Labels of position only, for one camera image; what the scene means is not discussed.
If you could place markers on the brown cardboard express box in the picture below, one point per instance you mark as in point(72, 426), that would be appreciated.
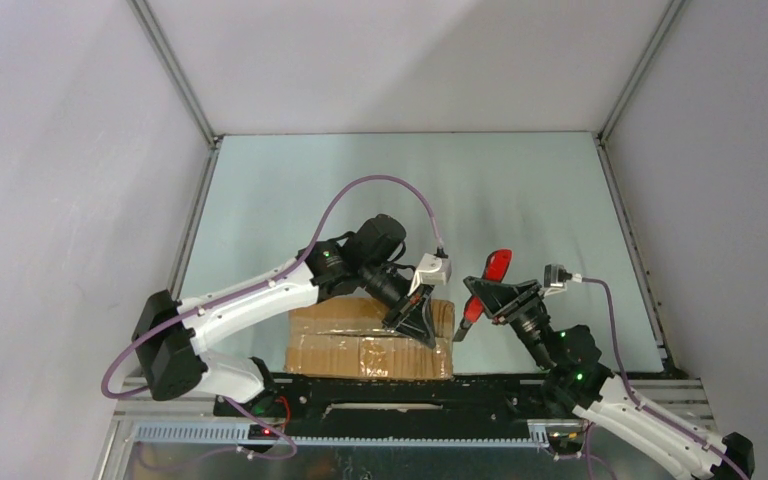
point(344, 338)

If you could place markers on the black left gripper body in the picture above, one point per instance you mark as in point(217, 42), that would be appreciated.
point(388, 287)

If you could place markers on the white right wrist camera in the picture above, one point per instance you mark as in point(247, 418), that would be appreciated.
point(556, 277)

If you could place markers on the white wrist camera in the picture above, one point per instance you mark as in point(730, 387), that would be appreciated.
point(433, 269)
point(556, 277)

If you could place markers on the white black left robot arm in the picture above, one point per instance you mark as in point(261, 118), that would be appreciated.
point(176, 338)

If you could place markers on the aluminium left corner post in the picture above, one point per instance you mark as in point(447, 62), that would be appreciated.
point(165, 52)

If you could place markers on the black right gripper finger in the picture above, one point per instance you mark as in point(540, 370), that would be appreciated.
point(472, 311)
point(500, 297)

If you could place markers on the aluminium corner post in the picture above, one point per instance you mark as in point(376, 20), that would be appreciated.
point(165, 52)
point(668, 20)

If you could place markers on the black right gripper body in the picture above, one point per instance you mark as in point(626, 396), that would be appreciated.
point(527, 319)

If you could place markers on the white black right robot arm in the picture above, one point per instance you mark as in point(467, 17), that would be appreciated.
point(577, 383)

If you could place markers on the red black utility knife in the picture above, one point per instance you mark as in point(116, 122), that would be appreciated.
point(496, 267)

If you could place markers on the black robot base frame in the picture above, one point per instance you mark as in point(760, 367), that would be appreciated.
point(491, 410)

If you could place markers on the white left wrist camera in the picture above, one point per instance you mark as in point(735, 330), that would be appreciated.
point(433, 269)

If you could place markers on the aluminium right corner post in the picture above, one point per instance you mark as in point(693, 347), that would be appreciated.
point(668, 20)

